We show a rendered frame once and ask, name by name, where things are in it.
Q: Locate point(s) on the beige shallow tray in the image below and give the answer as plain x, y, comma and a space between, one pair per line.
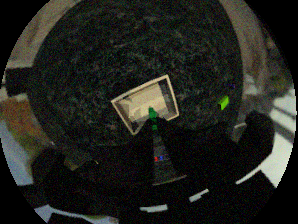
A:
133, 106

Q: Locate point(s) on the green rectangular block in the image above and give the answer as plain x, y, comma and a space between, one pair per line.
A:
223, 102

